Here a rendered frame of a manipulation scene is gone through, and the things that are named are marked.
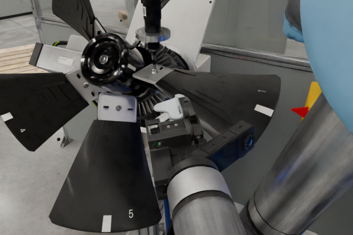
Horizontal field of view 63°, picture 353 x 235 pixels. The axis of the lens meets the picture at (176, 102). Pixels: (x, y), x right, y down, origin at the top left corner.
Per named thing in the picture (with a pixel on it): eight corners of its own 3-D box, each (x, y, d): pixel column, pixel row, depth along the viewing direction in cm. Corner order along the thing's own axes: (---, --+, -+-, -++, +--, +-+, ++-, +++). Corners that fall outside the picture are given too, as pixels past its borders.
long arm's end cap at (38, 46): (68, 55, 102) (42, 43, 91) (61, 75, 101) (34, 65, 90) (61, 54, 103) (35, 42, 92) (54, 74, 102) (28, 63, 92)
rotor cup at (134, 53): (108, 51, 76) (76, 31, 64) (159, 44, 71) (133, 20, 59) (106, 105, 73) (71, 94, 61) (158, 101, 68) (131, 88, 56)
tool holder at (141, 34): (135, 29, 63) (131, -20, 57) (167, 28, 63) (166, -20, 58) (135, 43, 55) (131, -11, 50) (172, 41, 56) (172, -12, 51)
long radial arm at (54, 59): (136, 72, 90) (116, 60, 80) (128, 95, 90) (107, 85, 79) (68, 55, 102) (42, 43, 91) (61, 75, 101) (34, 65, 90)
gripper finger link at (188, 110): (177, 91, 48) (188, 123, 41) (186, 89, 48) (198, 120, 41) (179, 113, 51) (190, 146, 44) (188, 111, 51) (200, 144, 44)
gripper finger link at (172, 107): (149, 87, 53) (155, 117, 45) (181, 82, 53) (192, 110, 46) (152, 101, 54) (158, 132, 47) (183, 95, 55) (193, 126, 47)
